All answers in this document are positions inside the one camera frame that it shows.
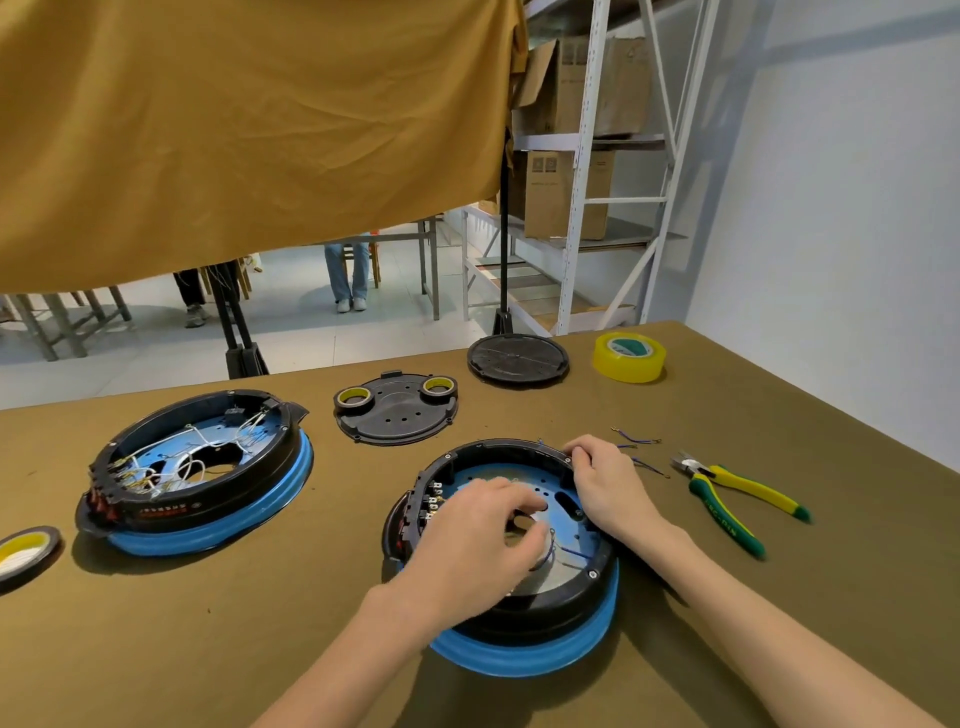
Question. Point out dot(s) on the black round ribbed lid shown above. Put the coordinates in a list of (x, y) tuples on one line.
[(517, 360)]

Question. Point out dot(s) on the person's left forearm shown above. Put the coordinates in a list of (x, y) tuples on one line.
[(352, 667)]

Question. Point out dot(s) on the large yellow tape roll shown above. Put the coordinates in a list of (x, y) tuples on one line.
[(626, 367)]

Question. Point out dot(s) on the person's left hand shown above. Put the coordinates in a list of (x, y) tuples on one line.
[(457, 555)]

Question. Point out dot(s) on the person's right thumb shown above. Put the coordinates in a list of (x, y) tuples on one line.
[(583, 499)]

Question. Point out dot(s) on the olive table cloth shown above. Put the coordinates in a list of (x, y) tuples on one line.
[(787, 420)]

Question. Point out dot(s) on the person's left thumb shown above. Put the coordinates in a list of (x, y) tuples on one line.
[(534, 551)]

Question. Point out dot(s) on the yellow green pliers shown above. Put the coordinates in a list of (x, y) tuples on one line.
[(720, 514)]

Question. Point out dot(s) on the mustard curtain cloth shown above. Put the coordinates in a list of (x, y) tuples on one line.
[(247, 127)]

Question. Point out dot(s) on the person's right hand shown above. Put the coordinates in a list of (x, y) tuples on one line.
[(622, 495)]

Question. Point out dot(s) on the person's right forearm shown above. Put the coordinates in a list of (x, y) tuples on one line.
[(765, 645)]

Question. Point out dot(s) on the round black blue appliance base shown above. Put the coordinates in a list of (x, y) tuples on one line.
[(525, 652)]

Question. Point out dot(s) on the white metal shelf rack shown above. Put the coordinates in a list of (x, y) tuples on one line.
[(577, 225)]

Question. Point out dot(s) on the black stand pole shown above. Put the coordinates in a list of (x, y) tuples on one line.
[(241, 352), (504, 247)]

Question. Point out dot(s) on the grey metal table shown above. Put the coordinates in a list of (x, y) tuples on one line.
[(431, 255)]

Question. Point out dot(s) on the closed cardboard box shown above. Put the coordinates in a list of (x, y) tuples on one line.
[(559, 195)]

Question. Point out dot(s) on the open cardboard box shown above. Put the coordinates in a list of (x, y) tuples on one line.
[(592, 90)]

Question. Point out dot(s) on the black round plate with holes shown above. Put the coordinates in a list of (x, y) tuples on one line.
[(401, 420)]

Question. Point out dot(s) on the wooden chair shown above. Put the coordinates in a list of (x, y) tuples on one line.
[(374, 262)]

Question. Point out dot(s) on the black yellow tape roll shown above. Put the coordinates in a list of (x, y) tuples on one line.
[(30, 555)]

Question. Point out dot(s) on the small yellow tape roll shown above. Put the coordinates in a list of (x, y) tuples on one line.
[(425, 388), (341, 400)]

